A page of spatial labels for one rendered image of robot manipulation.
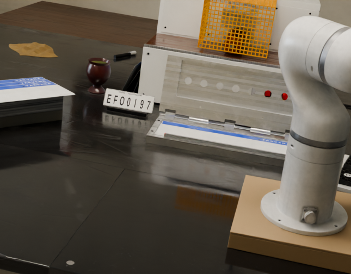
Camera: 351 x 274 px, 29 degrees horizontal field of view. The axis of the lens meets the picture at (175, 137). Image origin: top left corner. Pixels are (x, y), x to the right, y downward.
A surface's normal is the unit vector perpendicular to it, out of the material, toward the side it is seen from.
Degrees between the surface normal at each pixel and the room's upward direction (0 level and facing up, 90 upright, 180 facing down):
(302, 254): 90
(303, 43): 78
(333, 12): 90
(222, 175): 0
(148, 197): 0
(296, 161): 94
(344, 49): 63
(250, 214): 5
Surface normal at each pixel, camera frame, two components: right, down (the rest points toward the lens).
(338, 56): -0.69, -0.11
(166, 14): -0.16, 0.32
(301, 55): -0.81, 0.26
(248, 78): -0.12, 0.08
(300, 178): -0.58, 0.28
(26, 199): 0.13, -0.93
